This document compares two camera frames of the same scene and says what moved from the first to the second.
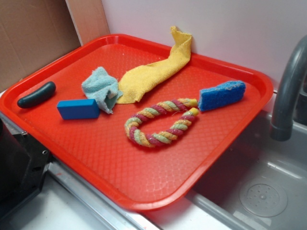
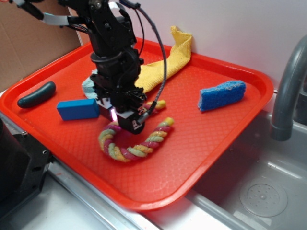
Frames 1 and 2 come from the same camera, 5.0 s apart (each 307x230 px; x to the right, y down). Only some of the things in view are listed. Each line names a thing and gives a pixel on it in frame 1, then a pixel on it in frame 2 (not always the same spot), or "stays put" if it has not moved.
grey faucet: [281, 128] stays put
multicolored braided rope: [164, 108] to [131, 154]
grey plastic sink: [261, 185] stays put
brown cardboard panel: [33, 33] stays put
